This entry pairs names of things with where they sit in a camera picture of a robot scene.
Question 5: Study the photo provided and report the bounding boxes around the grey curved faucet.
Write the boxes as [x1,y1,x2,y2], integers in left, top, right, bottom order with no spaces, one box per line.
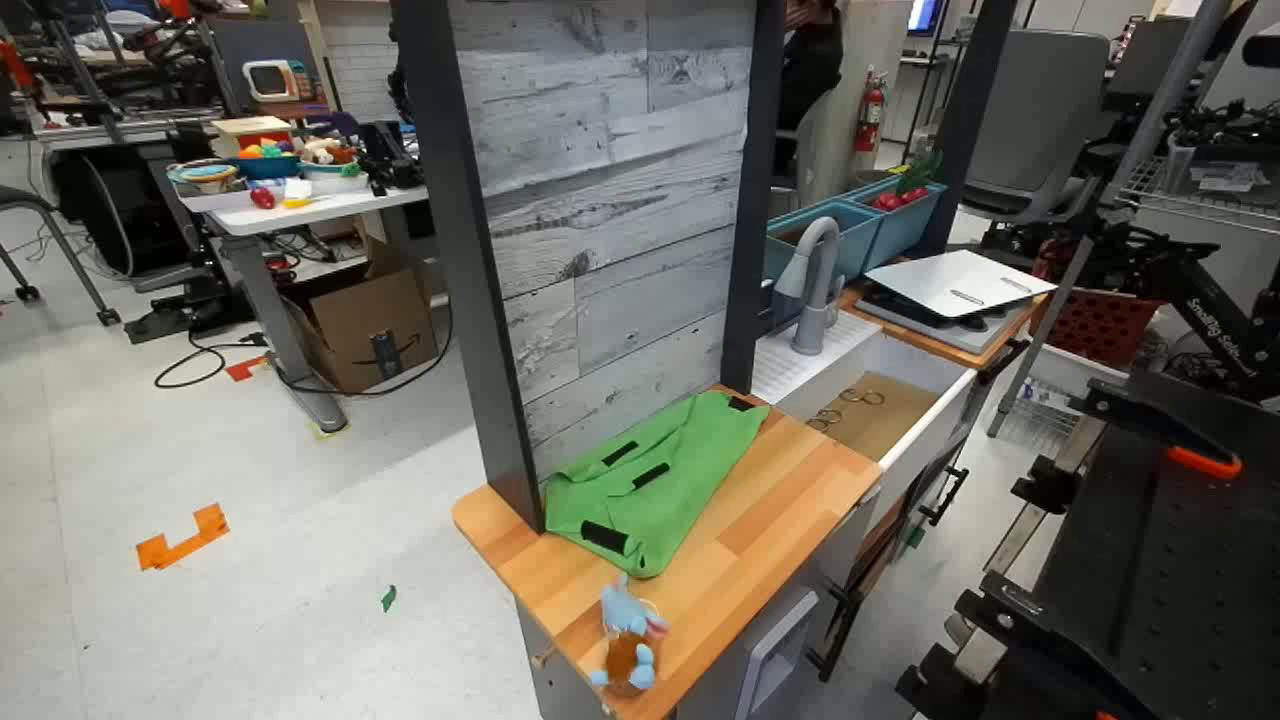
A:
[787,211,849,359]

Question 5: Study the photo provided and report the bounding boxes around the cardboard sheet in sink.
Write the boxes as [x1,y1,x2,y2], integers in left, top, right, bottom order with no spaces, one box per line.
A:
[803,368,938,464]

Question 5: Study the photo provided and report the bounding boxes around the white sink basin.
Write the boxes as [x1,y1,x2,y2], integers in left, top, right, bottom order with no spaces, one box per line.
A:
[751,308,980,518]

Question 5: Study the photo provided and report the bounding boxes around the green cloth with black strips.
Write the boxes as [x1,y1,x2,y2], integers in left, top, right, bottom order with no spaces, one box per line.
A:
[538,387,770,583]

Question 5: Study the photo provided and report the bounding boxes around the grey wood backsplash panel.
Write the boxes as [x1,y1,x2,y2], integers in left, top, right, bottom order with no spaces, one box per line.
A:
[442,0,764,481]

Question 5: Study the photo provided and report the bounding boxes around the wooden countertop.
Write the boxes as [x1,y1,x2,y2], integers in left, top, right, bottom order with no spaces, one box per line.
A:
[450,387,889,720]

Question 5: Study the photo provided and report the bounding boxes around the blue plastic bin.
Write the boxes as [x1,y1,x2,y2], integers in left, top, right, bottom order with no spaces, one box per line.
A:
[764,194,884,296]

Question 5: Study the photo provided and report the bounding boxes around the cardboard box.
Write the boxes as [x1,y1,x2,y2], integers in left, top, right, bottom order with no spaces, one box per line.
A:
[292,258,442,400]

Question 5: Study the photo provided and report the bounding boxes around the blue plush toy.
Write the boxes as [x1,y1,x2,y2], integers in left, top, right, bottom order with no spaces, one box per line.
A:
[584,577,672,698]

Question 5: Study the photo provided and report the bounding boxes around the blue bin with red items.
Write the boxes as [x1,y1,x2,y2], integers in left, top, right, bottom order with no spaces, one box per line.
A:
[857,174,955,266]

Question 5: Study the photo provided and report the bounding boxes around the wooden side counter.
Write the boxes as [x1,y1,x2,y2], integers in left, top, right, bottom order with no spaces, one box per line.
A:
[837,282,1052,376]

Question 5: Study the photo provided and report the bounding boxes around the white flat tray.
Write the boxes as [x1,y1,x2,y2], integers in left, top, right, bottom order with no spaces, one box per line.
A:
[858,244,1059,325]

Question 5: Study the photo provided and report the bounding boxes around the red fire extinguisher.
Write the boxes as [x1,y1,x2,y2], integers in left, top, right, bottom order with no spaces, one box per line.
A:
[849,63,890,165]

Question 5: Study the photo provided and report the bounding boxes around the person in black clothes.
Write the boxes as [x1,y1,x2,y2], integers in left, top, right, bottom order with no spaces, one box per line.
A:
[777,0,849,138]

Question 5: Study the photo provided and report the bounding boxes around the white table with grey leg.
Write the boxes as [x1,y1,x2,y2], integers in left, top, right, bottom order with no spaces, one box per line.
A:
[175,173,436,440]

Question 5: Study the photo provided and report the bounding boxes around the colourful toys pile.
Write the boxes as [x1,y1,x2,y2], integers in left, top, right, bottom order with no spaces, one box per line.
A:
[201,108,366,187]

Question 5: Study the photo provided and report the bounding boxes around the red plastic crate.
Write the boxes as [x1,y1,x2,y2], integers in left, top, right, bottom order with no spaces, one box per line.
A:
[1049,282,1169,371]

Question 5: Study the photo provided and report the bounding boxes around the grey office chair back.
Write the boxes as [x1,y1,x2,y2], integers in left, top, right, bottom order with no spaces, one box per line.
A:
[964,24,1110,206]

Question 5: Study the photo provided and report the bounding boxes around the orange floor tape mark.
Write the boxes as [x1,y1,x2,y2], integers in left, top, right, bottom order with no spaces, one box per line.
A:
[131,498,237,577]

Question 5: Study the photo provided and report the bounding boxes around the narrow black frame post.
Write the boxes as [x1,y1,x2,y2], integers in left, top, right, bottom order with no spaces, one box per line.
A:
[716,0,792,395]

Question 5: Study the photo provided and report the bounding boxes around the wide black frame post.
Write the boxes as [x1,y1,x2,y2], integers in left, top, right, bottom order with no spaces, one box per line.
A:
[394,0,546,531]

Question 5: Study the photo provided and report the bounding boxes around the grey cabinet door handle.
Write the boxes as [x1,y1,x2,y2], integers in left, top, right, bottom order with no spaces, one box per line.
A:
[737,587,825,720]

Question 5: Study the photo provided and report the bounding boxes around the black cabinet handle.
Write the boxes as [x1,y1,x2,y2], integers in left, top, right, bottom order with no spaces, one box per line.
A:
[916,464,977,531]

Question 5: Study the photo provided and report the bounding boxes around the black floor cable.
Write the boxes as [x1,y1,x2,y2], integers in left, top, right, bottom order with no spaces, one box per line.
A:
[149,337,271,395]

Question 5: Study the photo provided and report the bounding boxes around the black stand with orange handle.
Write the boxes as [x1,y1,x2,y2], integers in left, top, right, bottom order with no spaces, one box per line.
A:
[890,365,1280,720]

